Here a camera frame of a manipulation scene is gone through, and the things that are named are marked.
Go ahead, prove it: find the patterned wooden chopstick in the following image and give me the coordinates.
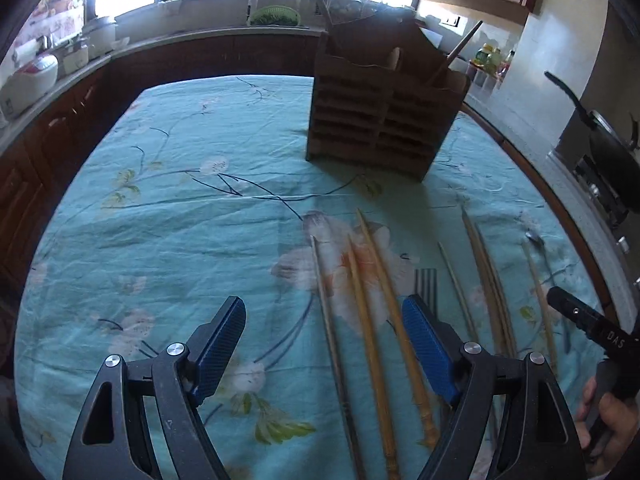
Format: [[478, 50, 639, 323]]
[[522, 243, 558, 375]]

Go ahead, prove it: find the light bamboo chopstick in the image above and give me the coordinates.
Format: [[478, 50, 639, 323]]
[[347, 238, 400, 480]]

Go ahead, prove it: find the dark patterned chopstick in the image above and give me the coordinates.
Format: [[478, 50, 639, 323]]
[[461, 209, 510, 356], [474, 222, 518, 358]]

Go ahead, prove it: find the steel fork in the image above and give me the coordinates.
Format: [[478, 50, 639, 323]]
[[414, 268, 438, 318]]

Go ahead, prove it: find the right hand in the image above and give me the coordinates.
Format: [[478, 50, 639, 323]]
[[575, 376, 639, 479]]

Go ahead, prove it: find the gas stove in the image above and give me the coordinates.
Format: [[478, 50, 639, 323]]
[[548, 151, 639, 292]]

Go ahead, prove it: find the steel spoon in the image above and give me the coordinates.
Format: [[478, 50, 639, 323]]
[[525, 230, 572, 354]]

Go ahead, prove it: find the black wok pan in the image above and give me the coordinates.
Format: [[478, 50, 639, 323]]
[[544, 70, 639, 214]]

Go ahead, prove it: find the teal floral tablecloth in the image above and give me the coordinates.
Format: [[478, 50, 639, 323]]
[[15, 77, 600, 479]]

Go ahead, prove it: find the oil bottle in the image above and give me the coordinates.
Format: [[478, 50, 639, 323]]
[[471, 44, 515, 79]]

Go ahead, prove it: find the wooden utensil holder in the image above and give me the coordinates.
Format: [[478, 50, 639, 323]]
[[306, 13, 471, 181]]

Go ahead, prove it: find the white pink rice cooker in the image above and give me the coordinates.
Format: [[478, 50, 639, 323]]
[[1, 54, 58, 119]]

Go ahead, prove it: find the small steel cooker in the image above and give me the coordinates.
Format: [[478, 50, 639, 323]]
[[58, 37, 89, 77]]

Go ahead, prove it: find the white cooker pot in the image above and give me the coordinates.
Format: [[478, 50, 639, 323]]
[[82, 16, 117, 61]]

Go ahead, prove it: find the fruit poster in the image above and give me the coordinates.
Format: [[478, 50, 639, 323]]
[[9, 0, 85, 53]]

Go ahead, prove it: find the green colander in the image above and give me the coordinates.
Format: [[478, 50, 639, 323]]
[[248, 6, 302, 27]]

